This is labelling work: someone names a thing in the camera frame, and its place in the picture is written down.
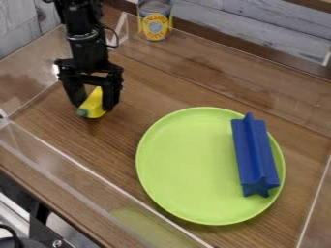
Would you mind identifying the yellow labelled tin can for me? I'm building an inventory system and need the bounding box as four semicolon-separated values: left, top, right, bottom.
137;0;173;42

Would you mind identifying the yellow toy banana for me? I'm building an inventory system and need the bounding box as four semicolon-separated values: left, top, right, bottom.
75;86;105;119

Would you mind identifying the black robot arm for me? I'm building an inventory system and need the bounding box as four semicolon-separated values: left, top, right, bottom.
41;0;123;111

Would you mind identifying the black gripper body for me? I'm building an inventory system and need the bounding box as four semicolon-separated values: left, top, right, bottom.
54;30;123;87

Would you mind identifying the clear acrylic tray wall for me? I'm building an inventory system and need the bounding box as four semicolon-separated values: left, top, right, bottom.
0;9;331;248

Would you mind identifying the blue star-shaped block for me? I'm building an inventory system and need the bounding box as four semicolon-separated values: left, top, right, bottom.
230;112;280;198

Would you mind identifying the green round plate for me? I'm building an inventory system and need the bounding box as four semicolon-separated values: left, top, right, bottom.
136;107;285;226

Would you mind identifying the black metal table bracket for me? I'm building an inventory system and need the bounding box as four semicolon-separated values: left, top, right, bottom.
27;202;74;248

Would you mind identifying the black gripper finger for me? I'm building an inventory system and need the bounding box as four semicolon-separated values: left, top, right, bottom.
61;78;86;108
101;77;122;111

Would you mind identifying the black cable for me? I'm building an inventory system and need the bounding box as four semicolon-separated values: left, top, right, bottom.
0;224;22;248

